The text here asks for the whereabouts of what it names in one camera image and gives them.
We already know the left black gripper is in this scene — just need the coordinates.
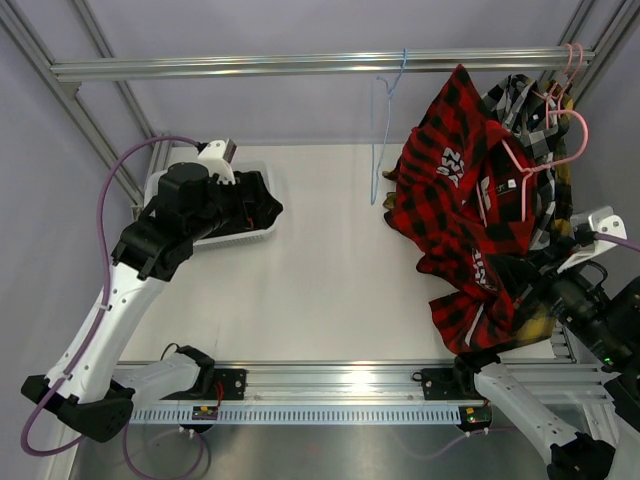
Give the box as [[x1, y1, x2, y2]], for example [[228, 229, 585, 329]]
[[186, 171, 282, 242]]

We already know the red black plaid shirt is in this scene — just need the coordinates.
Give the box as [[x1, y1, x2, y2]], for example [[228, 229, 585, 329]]
[[384, 66, 535, 354]]

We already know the pink wire hanger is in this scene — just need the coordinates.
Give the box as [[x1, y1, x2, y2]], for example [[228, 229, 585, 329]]
[[545, 43, 584, 115], [499, 107, 590, 222], [542, 43, 575, 129]]

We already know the light blue wire hanger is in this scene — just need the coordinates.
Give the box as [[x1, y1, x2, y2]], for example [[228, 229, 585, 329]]
[[369, 48, 409, 206]]

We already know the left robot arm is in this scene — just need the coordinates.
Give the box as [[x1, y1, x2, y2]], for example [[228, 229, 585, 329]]
[[21, 161, 284, 443]]

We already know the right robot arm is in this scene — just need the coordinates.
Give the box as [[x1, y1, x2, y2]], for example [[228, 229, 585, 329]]
[[451, 252, 639, 479]]

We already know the yellow plaid shirt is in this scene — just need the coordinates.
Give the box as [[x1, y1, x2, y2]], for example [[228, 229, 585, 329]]
[[384, 68, 572, 354]]

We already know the grey white plaid shirt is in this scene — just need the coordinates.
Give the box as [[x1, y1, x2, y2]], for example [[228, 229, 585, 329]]
[[482, 74, 573, 250]]

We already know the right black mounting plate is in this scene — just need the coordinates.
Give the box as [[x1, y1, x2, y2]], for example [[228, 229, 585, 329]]
[[411, 367, 486, 401]]

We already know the black mounting plate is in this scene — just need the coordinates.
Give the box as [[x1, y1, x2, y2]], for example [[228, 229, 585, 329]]
[[164, 367, 247, 401], [411, 367, 486, 401]]

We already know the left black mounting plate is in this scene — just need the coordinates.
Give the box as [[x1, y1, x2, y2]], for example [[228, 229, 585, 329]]
[[164, 367, 247, 401]]

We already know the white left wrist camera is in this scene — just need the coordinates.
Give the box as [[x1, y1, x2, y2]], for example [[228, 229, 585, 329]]
[[196, 139, 237, 185]]

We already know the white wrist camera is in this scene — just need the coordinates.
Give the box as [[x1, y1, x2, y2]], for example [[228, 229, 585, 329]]
[[557, 206, 627, 274], [196, 139, 237, 185]]

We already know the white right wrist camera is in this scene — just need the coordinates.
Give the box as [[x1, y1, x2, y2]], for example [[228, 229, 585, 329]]
[[557, 206, 627, 274]]

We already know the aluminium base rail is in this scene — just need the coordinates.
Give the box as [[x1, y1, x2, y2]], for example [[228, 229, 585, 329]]
[[114, 360, 616, 405]]

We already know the white slotted cable duct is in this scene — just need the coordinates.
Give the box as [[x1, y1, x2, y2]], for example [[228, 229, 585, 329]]
[[130, 404, 461, 426]]

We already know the aluminium hanging rail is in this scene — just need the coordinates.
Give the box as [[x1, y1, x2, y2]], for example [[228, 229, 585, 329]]
[[50, 46, 596, 83]]

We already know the right aluminium frame post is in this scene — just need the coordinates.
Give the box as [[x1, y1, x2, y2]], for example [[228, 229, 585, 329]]
[[558, 0, 639, 105]]

